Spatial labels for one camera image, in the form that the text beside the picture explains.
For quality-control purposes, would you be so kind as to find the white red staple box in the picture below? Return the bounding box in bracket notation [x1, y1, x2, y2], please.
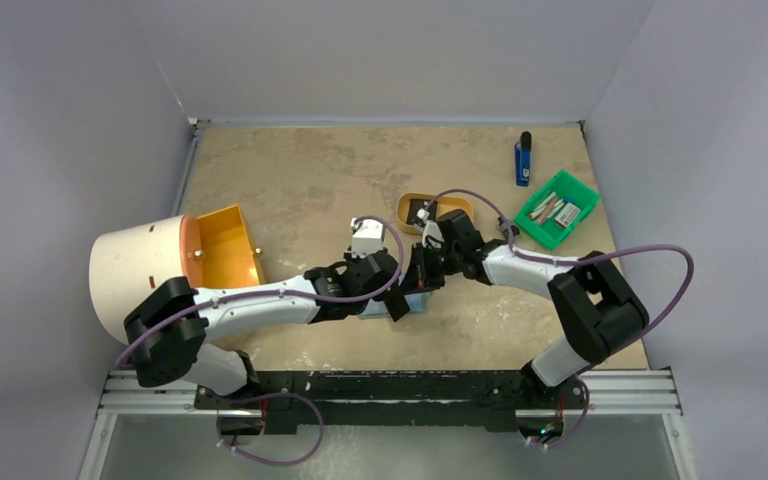
[553, 202, 581, 229]

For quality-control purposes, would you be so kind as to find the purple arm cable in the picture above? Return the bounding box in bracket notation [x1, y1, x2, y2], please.
[114, 215, 405, 467]
[422, 188, 696, 452]

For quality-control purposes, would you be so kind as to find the tan oval tray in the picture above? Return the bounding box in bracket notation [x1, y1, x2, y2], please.
[396, 192, 474, 235]

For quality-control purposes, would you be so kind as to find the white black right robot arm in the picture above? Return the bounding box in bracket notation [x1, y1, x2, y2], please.
[400, 209, 649, 407]

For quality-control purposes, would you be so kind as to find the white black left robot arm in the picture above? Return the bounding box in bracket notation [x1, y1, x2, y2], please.
[115, 250, 402, 409]

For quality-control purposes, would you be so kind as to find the black credit card stack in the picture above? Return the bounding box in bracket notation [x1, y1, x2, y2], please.
[406, 198, 432, 226]

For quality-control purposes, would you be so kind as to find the grey-green card holder wallet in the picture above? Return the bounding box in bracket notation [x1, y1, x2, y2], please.
[358, 292, 431, 319]

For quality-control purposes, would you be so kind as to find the orange pencil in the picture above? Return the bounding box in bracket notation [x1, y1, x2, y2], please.
[535, 197, 558, 225]

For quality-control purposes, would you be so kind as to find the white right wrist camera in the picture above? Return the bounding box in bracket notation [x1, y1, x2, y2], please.
[421, 217, 444, 249]

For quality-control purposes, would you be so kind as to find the white cylinder container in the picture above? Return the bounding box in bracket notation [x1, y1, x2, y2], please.
[89, 215, 204, 344]

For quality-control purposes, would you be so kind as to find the green plastic bin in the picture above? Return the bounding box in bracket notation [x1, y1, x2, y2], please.
[514, 170, 600, 250]

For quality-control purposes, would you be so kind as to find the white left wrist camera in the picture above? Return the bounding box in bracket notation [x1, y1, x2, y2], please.
[348, 217, 385, 259]

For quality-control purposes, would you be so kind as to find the yellow drawer box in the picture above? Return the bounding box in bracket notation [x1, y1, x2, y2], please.
[197, 204, 265, 289]

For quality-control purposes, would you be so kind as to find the black aluminium base frame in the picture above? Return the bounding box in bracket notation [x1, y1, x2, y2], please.
[95, 347, 683, 439]

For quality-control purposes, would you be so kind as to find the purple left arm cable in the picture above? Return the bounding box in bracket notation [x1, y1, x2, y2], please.
[114, 215, 405, 467]

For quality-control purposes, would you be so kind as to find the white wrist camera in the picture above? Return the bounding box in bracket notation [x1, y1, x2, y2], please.
[348, 217, 385, 259]
[421, 217, 444, 249]

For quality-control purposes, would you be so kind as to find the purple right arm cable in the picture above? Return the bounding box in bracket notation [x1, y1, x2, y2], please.
[422, 188, 696, 452]

